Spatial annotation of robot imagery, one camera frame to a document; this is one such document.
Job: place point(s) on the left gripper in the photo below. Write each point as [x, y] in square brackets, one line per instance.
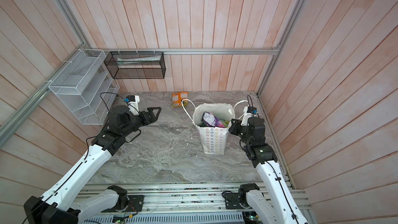
[147, 121]

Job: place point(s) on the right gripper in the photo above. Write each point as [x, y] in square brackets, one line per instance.
[237, 126]

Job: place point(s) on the white printed paper bag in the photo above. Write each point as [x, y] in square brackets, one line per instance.
[213, 139]

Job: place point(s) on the purple Fox's candy bag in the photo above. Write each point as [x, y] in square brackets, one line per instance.
[210, 120]

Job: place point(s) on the orange snack bag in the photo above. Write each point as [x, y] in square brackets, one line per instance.
[178, 97]

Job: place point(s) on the green yellow Fox's candy bag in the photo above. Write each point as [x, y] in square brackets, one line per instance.
[225, 123]

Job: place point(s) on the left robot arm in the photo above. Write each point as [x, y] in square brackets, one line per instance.
[58, 205]

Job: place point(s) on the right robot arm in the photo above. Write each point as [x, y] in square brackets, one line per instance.
[283, 208]

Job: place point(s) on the black mesh basket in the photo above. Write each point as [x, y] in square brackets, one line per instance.
[136, 64]

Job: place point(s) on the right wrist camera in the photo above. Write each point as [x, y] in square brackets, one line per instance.
[249, 111]

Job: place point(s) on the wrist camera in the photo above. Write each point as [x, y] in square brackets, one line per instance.
[132, 102]
[249, 111]

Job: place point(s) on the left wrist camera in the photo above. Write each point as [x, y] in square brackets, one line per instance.
[132, 102]

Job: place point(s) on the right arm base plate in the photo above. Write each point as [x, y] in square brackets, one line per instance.
[235, 200]

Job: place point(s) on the white wire mesh shelf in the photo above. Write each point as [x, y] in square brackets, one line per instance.
[85, 87]

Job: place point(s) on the aluminium frame crossbar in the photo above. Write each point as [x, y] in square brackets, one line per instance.
[202, 51]

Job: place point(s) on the aluminium mounting rail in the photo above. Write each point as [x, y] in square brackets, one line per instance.
[187, 197]

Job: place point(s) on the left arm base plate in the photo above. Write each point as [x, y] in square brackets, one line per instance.
[134, 204]

